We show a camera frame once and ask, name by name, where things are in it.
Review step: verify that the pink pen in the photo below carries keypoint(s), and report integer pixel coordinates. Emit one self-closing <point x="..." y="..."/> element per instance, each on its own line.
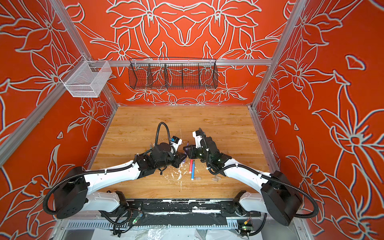
<point x="190" y="166"/>

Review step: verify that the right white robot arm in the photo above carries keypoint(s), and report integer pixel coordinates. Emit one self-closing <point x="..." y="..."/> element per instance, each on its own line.
<point x="279" y="199"/>

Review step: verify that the black wire basket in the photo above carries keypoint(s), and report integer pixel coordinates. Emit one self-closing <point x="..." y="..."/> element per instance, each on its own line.
<point x="173" y="76"/>

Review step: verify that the blue pen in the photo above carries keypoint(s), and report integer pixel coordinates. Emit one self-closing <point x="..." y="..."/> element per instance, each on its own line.
<point x="193" y="165"/>

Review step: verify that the right aluminium frame post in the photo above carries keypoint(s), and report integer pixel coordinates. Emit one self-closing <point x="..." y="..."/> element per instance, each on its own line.
<point x="287" y="32"/>

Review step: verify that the white mesh basket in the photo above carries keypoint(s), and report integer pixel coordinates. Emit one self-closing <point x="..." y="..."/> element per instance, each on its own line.
<point x="87" y="78"/>

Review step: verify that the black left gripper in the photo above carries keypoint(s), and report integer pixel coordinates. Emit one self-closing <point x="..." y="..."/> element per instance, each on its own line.
<point x="178" y="160"/>

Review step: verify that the left aluminium frame rail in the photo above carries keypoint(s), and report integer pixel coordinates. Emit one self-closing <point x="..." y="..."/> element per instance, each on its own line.
<point x="11" y="144"/>

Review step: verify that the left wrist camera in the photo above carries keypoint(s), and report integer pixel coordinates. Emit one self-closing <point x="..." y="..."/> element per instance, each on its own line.
<point x="175" y="143"/>

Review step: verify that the white cable duct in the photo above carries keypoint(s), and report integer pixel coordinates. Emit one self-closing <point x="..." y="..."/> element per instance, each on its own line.
<point x="105" y="225"/>

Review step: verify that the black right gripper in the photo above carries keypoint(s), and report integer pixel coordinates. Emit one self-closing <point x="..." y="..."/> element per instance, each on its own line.
<point x="191" y="151"/>

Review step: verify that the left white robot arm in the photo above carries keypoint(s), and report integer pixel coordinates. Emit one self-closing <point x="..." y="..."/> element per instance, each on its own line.
<point x="79" y="190"/>

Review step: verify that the horizontal aluminium frame rail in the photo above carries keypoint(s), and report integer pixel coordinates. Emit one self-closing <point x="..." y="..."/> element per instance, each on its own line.
<point x="219" y="63"/>

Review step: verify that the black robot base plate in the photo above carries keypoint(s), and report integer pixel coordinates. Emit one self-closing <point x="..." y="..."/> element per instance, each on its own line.
<point x="180" y="212"/>

